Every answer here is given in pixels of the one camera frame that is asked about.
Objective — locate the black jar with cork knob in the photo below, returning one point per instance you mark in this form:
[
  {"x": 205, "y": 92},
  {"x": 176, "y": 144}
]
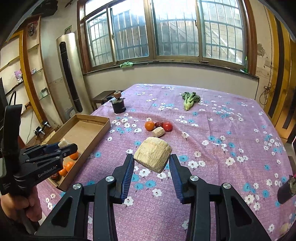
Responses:
[{"x": 118, "y": 103}]

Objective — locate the pink plush toy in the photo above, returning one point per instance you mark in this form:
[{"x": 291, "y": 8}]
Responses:
[{"x": 19, "y": 76}]

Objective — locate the brown cardboard tray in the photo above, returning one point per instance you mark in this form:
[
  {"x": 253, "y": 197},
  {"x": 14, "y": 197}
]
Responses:
[{"x": 86, "y": 131}]

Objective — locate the wooden wall shelf unit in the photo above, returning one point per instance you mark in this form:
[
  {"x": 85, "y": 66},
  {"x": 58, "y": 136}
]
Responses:
[{"x": 23, "y": 76}]

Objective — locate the small wrinkled red date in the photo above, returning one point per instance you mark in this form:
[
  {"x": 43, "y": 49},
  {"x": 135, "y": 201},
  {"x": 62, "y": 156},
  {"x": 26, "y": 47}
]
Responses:
[{"x": 56, "y": 177}]

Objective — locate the dark red date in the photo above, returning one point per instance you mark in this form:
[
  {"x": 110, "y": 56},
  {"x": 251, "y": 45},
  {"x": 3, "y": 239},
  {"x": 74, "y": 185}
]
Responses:
[{"x": 158, "y": 124}]

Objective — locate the green bok choy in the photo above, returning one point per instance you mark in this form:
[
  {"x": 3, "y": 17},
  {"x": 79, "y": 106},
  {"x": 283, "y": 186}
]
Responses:
[{"x": 189, "y": 99}]

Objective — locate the green cloth on sill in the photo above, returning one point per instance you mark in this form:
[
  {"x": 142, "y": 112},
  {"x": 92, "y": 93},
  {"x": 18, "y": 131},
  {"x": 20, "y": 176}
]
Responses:
[{"x": 126, "y": 64}]

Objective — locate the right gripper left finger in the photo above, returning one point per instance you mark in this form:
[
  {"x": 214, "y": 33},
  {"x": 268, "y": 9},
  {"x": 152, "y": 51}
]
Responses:
[{"x": 69, "y": 218}]

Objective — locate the tall standing air conditioner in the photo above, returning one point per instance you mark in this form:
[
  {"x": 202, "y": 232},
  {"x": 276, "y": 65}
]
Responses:
[{"x": 72, "y": 73}]

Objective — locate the green bottle on sill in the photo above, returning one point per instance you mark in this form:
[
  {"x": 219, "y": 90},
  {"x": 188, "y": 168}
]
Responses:
[{"x": 246, "y": 64}]

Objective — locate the person left hand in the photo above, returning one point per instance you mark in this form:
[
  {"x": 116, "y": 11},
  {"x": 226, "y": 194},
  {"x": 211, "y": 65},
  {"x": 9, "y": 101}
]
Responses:
[{"x": 12, "y": 204}]

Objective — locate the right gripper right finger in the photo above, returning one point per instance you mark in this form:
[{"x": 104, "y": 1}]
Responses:
[{"x": 233, "y": 217}]

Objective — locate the small beige yam chunk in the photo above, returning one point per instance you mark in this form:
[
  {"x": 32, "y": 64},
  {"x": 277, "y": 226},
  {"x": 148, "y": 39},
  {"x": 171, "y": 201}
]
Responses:
[{"x": 63, "y": 143}]

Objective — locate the dark wooden side table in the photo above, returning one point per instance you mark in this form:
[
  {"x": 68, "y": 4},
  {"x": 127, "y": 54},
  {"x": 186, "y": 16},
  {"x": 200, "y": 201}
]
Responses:
[{"x": 102, "y": 98}]

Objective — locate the orange tangerine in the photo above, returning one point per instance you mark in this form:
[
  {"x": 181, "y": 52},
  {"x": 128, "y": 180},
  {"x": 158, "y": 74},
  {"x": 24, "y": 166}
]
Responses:
[
  {"x": 74, "y": 156},
  {"x": 63, "y": 172},
  {"x": 69, "y": 165},
  {"x": 149, "y": 125}
]

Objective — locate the purple floral tablecloth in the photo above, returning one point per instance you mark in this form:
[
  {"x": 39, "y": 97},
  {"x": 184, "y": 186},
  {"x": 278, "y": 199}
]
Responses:
[{"x": 222, "y": 138}]

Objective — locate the red cherry tomato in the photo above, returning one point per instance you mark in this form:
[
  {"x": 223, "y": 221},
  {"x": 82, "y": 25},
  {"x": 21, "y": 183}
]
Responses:
[{"x": 167, "y": 126}]

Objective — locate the barred window with wooden frame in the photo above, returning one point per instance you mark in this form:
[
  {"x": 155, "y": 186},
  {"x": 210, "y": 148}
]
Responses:
[{"x": 216, "y": 33}]

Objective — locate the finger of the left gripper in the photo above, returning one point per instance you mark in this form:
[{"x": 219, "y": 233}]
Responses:
[
  {"x": 51, "y": 148},
  {"x": 35, "y": 156}
]

